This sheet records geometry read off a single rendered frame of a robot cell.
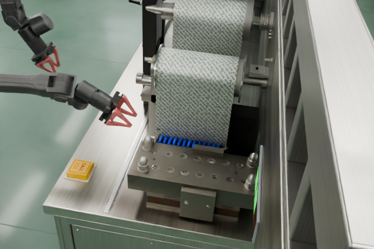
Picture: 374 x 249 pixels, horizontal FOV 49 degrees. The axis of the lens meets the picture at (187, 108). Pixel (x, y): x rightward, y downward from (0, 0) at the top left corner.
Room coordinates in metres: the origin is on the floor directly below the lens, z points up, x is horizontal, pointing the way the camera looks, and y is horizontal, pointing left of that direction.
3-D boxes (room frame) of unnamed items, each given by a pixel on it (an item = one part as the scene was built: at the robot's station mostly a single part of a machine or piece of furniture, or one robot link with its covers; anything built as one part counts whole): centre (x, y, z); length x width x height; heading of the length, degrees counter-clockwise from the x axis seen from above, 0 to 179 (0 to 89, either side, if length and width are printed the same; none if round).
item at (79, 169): (0.98, 0.34, 0.91); 0.07 x 0.07 x 0.02; 82
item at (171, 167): (0.91, -0.05, 1.00); 0.40 x 0.16 x 0.06; 82
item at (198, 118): (1.03, -0.02, 1.11); 0.23 x 0.01 x 0.18; 82
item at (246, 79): (1.07, -0.20, 1.25); 0.07 x 0.04 x 0.04; 82
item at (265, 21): (1.31, -0.23, 1.34); 0.07 x 0.07 x 0.07; 82
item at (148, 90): (1.15, 0.12, 1.05); 0.06 x 0.05 x 0.31; 82
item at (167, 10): (1.36, 0.08, 1.34); 0.06 x 0.06 x 0.06; 82
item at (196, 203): (0.81, -0.05, 0.97); 0.10 x 0.03 x 0.11; 82
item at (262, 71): (1.07, -0.21, 1.28); 0.06 x 0.05 x 0.02; 82
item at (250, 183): (0.84, -0.20, 1.05); 0.04 x 0.04 x 0.04
